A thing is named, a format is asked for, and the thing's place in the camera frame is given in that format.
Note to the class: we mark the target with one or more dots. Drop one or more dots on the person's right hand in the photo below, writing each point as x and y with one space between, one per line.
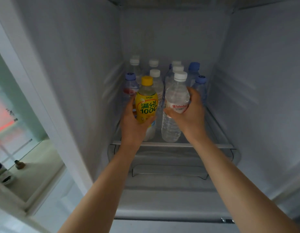
191 118

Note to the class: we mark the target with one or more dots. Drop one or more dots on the person's left hand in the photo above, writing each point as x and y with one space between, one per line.
133 131

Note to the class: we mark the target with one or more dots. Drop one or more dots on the yellow drink bottle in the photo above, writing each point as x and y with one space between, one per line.
146 101

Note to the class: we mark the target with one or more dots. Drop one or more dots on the plain blue cap water bottle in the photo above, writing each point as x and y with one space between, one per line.
193 70

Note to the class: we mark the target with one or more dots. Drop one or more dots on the white label water bottle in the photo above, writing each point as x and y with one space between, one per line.
156 80

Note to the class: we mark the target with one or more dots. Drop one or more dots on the white refrigerator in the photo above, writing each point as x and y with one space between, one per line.
55 70

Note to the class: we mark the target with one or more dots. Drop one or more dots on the person's left forearm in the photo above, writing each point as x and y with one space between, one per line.
99 196

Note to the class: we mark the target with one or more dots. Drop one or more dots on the person's right forearm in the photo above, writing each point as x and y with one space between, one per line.
237 191

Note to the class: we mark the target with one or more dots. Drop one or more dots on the glass refrigerator shelf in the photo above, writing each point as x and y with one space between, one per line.
213 133

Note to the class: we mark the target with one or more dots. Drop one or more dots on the white sliding glass door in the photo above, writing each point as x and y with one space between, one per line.
23 143

